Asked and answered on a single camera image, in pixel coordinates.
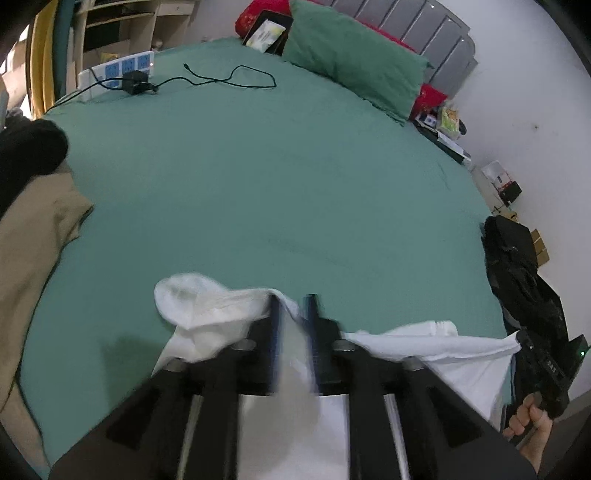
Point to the white hoodie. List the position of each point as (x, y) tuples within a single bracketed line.
[(212, 300)]

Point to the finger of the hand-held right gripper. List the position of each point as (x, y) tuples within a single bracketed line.
[(525, 341)]

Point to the black folded garment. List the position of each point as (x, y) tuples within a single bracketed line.
[(27, 152)]

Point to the beige pants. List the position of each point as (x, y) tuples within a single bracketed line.
[(32, 240)]

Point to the teal curtain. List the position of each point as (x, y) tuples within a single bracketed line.
[(64, 37)]

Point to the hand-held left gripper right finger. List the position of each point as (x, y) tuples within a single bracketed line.
[(314, 341)]

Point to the white power strip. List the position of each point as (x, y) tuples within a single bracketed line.
[(115, 69)]

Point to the green pillow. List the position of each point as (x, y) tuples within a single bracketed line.
[(355, 55)]

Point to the pile of black clothes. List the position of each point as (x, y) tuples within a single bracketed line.
[(517, 267)]

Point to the green snack packet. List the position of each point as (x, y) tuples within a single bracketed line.
[(449, 120)]

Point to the light wooden desk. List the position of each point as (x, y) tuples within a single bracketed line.
[(138, 27)]

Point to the grey padded headboard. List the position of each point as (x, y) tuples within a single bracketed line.
[(415, 23)]

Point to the small white box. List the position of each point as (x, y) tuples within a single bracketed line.
[(493, 173)]

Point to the black framed tablet box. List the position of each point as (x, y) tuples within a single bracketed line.
[(268, 34)]

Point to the person's right hand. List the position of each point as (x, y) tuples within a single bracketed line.
[(531, 429)]

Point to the yellow curtain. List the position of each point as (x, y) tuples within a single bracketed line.
[(41, 55)]

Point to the red pillow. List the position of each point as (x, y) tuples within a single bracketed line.
[(431, 99)]

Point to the cardboard box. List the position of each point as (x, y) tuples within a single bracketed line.
[(538, 244)]

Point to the bed with green sheet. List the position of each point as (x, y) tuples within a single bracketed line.
[(277, 184)]

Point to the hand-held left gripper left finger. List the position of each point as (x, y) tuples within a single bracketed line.
[(274, 341)]

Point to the small black box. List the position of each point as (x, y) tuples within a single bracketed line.
[(511, 194)]

